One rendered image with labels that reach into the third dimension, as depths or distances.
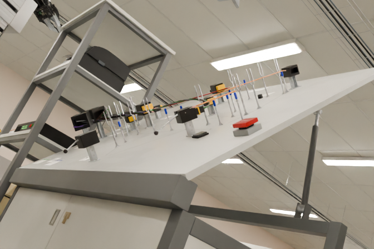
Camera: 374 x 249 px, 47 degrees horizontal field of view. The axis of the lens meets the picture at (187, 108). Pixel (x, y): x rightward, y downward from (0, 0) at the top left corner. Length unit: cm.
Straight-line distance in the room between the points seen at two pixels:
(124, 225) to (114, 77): 138
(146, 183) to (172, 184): 10
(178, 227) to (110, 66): 155
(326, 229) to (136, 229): 62
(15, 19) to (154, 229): 58
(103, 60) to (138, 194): 141
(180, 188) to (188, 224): 8
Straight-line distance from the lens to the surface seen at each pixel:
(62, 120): 938
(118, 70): 240
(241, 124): 114
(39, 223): 159
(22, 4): 110
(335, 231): 139
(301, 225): 147
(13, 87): 909
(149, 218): 104
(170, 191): 94
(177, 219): 95
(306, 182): 151
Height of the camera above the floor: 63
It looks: 23 degrees up
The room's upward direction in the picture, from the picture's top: 23 degrees clockwise
